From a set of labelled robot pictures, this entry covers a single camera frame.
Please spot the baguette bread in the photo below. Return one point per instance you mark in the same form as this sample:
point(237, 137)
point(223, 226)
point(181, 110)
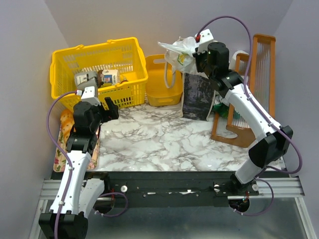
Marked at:
point(67, 122)

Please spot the white plastic grocery bag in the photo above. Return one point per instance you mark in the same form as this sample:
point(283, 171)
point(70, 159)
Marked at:
point(180, 54)

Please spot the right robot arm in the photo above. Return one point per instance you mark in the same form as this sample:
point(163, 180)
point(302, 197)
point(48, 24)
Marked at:
point(273, 140)

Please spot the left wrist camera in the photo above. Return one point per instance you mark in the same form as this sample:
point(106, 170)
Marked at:
point(89, 95)

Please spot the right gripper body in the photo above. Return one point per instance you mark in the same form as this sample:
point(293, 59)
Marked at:
point(199, 58)

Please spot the beige canvas tote bag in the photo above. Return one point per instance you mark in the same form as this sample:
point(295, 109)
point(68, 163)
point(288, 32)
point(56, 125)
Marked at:
point(197, 96)

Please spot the grey box package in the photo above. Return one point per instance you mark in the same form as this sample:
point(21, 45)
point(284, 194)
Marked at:
point(86, 79)

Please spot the yellow plastic tray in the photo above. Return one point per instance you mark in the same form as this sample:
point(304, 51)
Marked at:
point(157, 92)

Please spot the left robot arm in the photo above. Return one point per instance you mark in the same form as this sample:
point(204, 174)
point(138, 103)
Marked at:
point(67, 217)

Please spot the yellow shopping basket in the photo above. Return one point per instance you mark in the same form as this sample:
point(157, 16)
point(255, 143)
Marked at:
point(124, 55)

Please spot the milk carton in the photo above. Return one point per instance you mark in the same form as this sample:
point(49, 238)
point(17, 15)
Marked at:
point(108, 77)

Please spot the floral placemat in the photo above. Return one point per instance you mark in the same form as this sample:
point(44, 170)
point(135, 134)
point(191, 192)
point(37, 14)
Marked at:
point(60, 160)

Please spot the wooden rack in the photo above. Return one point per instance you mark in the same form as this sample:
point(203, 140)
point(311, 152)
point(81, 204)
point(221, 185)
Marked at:
point(261, 81)

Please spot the green snack bag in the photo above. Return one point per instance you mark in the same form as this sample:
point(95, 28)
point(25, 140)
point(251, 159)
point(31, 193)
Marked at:
point(221, 109)

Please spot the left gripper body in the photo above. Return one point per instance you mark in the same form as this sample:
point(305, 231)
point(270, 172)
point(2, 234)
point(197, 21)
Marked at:
point(106, 112)

